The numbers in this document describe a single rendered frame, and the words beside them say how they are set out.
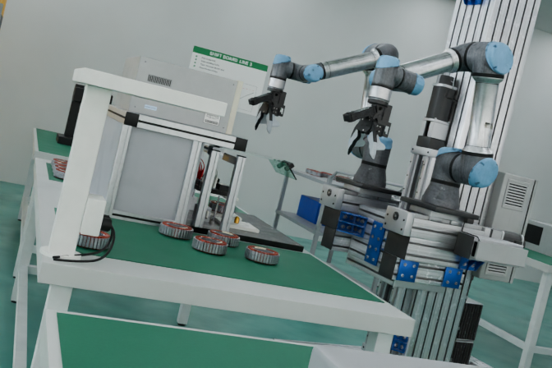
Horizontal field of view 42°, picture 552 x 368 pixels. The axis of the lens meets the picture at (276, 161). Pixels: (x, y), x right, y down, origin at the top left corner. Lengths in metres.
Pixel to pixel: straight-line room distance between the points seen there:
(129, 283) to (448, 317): 1.80
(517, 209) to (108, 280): 2.03
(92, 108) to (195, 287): 0.51
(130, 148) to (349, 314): 0.98
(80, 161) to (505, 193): 1.99
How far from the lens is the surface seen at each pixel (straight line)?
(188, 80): 2.66
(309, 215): 5.73
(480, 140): 2.76
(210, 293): 1.84
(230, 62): 8.29
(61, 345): 1.24
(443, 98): 3.12
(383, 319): 2.03
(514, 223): 3.32
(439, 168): 2.86
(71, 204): 1.80
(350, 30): 8.81
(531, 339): 5.11
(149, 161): 2.52
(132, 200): 2.54
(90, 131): 1.79
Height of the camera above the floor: 1.16
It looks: 2 degrees down
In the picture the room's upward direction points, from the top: 14 degrees clockwise
